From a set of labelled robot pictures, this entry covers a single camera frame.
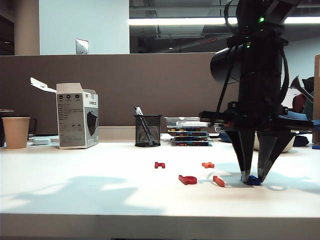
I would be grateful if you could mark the black white pen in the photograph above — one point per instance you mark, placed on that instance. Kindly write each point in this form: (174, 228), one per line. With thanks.
(138, 111)

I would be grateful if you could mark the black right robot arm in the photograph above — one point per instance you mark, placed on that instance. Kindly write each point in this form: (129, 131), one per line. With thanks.
(260, 50)

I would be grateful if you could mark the brown desk partition panel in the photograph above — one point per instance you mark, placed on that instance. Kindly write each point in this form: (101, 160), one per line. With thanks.
(100, 82)

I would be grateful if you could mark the dark grey watering can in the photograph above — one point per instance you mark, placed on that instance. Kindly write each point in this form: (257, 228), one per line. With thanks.
(301, 87)

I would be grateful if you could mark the beige oval paper tray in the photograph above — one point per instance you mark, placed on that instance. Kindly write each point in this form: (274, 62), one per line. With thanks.
(288, 143)

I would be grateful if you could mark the white flat box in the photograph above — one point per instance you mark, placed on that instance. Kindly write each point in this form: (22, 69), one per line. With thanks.
(191, 123)

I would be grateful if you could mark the small blue magnet piece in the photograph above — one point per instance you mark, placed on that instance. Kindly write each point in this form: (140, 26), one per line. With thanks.
(316, 147)

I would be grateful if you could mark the clear tray of letter magnets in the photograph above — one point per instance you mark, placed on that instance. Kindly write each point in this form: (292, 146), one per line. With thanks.
(191, 143)
(191, 139)
(187, 129)
(190, 134)

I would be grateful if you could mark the metal wall plate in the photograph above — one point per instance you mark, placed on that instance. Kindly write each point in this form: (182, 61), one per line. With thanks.
(82, 46)

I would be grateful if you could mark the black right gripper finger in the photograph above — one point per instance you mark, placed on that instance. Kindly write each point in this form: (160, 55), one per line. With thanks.
(243, 147)
(268, 150)

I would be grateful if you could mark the long ceiling light strip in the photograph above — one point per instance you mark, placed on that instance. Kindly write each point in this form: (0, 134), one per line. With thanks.
(175, 21)

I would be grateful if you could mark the orange letter k magnet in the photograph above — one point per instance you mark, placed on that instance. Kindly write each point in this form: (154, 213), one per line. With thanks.
(208, 164)

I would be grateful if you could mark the black mesh pen holder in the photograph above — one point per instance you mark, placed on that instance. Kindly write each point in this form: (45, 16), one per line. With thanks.
(148, 132)

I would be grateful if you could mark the beige building column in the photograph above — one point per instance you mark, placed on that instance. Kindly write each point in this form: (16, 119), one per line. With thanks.
(27, 27)

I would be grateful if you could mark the red letter h magnet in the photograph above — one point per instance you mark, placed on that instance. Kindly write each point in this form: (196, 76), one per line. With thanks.
(160, 165)

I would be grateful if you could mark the brown paper cup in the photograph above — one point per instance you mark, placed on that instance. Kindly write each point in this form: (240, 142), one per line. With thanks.
(16, 133)

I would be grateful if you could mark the orange letter i magnet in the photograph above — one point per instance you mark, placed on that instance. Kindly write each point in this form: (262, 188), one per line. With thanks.
(219, 181)

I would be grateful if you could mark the computer monitor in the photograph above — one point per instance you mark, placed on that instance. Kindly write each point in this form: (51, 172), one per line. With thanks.
(291, 100)

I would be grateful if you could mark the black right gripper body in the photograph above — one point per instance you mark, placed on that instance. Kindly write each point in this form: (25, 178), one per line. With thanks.
(260, 112)

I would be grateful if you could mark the red letter b magnet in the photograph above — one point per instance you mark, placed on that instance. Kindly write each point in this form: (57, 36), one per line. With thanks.
(188, 179)

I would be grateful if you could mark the dark red jacket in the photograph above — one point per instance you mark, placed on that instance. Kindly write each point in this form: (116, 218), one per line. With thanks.
(299, 103)

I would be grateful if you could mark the dark blue letter g magnet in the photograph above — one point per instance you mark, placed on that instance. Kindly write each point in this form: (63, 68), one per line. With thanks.
(253, 181)

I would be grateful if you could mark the white oval earbud case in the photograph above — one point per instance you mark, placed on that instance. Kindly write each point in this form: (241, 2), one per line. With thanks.
(41, 141)

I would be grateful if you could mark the white grey mask box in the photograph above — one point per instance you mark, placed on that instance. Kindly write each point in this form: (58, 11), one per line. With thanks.
(73, 120)

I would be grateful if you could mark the brown cardboard box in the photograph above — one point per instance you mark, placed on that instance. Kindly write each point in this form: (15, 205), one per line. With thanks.
(317, 100)

